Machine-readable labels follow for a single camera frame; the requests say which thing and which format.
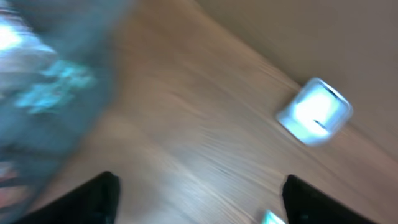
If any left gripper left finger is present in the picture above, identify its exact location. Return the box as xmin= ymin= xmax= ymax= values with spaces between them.
xmin=13 ymin=171 xmax=121 ymax=224

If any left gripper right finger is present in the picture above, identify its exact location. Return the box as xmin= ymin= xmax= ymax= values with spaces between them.
xmin=282 ymin=175 xmax=374 ymax=224

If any teal tissue pack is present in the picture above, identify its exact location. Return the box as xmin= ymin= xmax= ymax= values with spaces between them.
xmin=261 ymin=210 xmax=285 ymax=224

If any teal wipes packet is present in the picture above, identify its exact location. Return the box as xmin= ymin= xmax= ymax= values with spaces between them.
xmin=14 ymin=60 xmax=96 ymax=114

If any white barcode scanner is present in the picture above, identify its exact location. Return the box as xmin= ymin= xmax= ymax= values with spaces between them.
xmin=276 ymin=78 xmax=353 ymax=147

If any grey plastic mesh basket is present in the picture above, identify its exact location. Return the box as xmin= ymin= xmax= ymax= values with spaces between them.
xmin=1 ymin=0 xmax=136 ymax=223

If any cardboard backboard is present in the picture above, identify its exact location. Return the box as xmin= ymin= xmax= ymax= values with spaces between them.
xmin=198 ymin=0 xmax=397 ymax=156

